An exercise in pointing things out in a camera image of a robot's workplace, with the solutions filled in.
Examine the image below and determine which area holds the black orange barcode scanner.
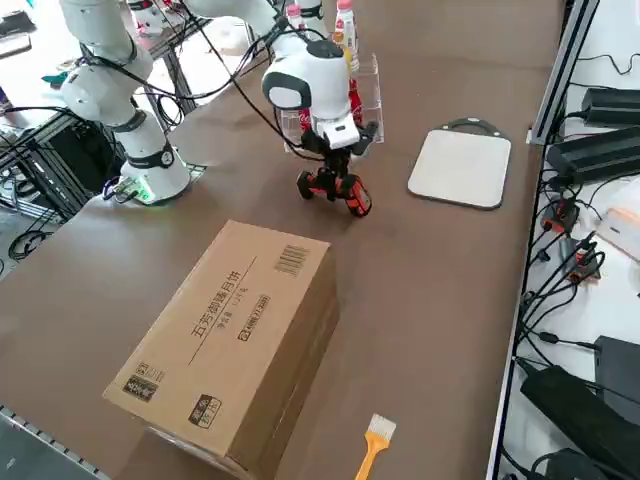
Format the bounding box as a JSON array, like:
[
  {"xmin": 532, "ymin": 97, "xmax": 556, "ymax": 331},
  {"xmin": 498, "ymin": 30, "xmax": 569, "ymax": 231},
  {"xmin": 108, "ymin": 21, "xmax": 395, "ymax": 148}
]
[{"xmin": 296, "ymin": 167, "xmax": 374, "ymax": 219}]

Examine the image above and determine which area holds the white scale with black base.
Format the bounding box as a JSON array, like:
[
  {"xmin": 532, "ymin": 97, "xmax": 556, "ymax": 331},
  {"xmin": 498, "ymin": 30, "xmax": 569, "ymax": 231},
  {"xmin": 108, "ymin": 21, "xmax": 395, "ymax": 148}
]
[{"xmin": 406, "ymin": 116, "xmax": 513, "ymax": 212}]

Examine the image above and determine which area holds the white red background device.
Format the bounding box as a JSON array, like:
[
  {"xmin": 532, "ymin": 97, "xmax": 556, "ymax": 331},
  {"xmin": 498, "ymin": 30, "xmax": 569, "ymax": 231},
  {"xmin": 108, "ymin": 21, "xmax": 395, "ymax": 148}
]
[{"xmin": 127, "ymin": 0, "xmax": 169, "ymax": 39}]

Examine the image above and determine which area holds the yellow brush with white bristles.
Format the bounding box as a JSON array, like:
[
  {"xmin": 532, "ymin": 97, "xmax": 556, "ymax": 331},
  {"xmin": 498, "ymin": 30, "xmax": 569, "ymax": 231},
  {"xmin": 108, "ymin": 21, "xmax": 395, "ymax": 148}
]
[{"xmin": 353, "ymin": 412, "xmax": 398, "ymax": 480}]

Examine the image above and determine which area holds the aluminium frame rail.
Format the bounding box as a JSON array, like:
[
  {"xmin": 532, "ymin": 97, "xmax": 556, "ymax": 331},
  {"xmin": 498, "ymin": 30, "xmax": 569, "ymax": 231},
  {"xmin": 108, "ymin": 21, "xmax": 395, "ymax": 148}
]
[{"xmin": 528, "ymin": 0, "xmax": 601, "ymax": 147}]

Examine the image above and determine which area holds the black controller box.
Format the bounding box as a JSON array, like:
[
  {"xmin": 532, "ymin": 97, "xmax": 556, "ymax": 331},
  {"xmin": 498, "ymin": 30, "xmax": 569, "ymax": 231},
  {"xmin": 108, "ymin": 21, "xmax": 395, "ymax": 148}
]
[{"xmin": 47, "ymin": 119, "xmax": 126, "ymax": 197}]

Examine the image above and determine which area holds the white desktop device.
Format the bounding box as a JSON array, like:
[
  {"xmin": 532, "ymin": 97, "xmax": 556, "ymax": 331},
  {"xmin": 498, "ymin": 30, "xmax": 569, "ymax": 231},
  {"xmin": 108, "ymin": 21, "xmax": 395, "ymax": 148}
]
[{"xmin": 597, "ymin": 207, "xmax": 640, "ymax": 262}]

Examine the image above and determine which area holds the black electronics box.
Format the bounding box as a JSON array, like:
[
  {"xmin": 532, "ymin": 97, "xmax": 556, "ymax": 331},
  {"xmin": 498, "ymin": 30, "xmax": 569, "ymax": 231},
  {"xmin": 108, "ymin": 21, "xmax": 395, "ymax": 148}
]
[{"xmin": 593, "ymin": 335, "xmax": 640, "ymax": 397}]

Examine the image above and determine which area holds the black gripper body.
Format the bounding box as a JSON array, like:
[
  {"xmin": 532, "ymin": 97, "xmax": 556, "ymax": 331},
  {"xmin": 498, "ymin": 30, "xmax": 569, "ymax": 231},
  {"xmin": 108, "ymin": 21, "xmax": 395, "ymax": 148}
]
[{"xmin": 301, "ymin": 121, "xmax": 380, "ymax": 162}]

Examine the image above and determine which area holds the brown cardboard box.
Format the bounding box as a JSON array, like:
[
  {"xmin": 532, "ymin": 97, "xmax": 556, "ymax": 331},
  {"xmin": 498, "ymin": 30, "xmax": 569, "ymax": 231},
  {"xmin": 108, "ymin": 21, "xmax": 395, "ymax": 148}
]
[{"xmin": 101, "ymin": 219, "xmax": 342, "ymax": 480}]

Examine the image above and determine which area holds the clear acrylic shelf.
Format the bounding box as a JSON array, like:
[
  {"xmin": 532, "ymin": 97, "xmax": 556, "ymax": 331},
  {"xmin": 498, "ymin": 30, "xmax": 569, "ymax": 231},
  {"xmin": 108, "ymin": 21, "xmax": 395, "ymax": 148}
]
[{"xmin": 278, "ymin": 51, "xmax": 387, "ymax": 157}]

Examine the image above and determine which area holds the large black power adapter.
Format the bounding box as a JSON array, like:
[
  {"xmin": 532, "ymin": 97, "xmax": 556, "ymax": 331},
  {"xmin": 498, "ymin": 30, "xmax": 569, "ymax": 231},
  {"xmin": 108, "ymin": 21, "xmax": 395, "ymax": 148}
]
[{"xmin": 519, "ymin": 364, "xmax": 640, "ymax": 464}]

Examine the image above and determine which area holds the white bottle with pink cap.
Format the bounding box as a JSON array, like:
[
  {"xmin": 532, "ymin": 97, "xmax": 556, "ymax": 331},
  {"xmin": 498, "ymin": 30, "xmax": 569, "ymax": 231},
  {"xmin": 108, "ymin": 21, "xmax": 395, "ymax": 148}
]
[
  {"xmin": 331, "ymin": 0, "xmax": 360, "ymax": 59},
  {"xmin": 286, "ymin": 0, "xmax": 308, "ymax": 29}
]

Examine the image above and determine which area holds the orange black connector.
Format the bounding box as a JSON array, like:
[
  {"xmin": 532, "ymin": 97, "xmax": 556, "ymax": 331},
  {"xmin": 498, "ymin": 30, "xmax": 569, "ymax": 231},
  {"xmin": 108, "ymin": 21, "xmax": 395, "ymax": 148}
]
[
  {"xmin": 543, "ymin": 197, "xmax": 581, "ymax": 234},
  {"xmin": 568, "ymin": 248, "xmax": 606, "ymax": 287}
]

